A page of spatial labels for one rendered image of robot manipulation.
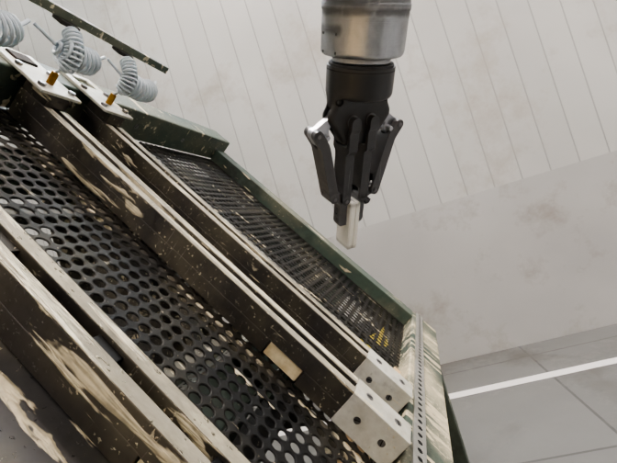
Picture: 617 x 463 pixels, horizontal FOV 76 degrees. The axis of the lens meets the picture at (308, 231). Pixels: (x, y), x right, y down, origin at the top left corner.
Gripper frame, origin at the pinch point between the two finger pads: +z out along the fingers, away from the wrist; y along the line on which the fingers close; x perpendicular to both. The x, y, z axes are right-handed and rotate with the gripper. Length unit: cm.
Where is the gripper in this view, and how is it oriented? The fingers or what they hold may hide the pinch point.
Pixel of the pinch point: (347, 221)
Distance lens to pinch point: 53.2
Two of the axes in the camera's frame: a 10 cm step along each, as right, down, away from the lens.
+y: -8.8, 2.3, -4.2
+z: -0.2, 8.5, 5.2
